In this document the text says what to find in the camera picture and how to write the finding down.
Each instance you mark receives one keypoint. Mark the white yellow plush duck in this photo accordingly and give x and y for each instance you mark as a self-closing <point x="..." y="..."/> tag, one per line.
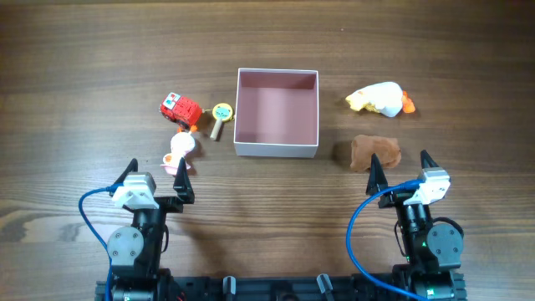
<point x="386" y="98"/>

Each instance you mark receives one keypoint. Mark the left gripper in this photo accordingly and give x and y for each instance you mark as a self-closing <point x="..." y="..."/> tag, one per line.
<point x="180" y="186"/>

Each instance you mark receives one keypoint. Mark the pink white toy figure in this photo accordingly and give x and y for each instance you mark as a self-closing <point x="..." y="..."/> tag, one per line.
<point x="182" y="143"/>

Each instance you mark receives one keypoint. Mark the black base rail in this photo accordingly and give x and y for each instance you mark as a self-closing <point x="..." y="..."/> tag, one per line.
<point x="323" y="287"/>

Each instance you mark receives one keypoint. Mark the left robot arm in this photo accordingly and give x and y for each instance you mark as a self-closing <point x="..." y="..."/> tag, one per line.
<point x="135" y="251"/>

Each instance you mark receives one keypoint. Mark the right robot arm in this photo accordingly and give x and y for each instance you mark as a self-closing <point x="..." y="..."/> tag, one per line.
<point x="431" y="245"/>

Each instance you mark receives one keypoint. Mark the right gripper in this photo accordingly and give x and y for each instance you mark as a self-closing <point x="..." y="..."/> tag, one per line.
<point x="398" y="199"/>

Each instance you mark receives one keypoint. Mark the yellow wooden rattle drum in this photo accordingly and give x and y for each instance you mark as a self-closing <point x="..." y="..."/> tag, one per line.
<point x="222" y="113"/>

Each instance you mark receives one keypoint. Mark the brown plush toy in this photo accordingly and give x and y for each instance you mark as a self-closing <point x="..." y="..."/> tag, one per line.
<point x="364" y="146"/>

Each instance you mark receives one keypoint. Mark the white pink-lined cardboard box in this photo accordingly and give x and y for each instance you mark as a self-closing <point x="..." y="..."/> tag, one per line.
<point x="277" y="113"/>

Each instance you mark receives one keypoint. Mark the red toy fire truck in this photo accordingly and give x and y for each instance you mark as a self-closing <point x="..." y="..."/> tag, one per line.
<point x="181" y="110"/>

